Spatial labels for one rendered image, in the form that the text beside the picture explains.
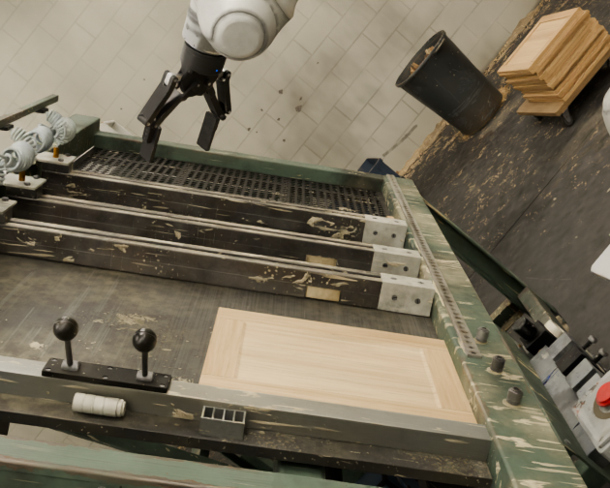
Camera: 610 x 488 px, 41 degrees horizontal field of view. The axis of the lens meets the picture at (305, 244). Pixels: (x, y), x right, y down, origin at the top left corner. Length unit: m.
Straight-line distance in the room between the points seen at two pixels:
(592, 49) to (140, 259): 3.33
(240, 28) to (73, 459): 0.62
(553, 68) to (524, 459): 3.49
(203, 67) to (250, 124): 5.40
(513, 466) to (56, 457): 0.67
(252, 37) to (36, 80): 5.81
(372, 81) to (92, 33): 2.27
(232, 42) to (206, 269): 0.84
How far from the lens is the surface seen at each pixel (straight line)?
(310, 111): 6.84
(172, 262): 1.91
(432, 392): 1.56
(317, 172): 3.12
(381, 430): 1.36
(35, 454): 1.17
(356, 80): 6.90
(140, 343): 1.26
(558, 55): 4.68
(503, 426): 1.43
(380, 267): 2.14
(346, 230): 2.42
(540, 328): 1.83
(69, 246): 1.95
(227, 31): 1.16
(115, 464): 1.15
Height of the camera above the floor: 1.58
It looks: 11 degrees down
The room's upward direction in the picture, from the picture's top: 51 degrees counter-clockwise
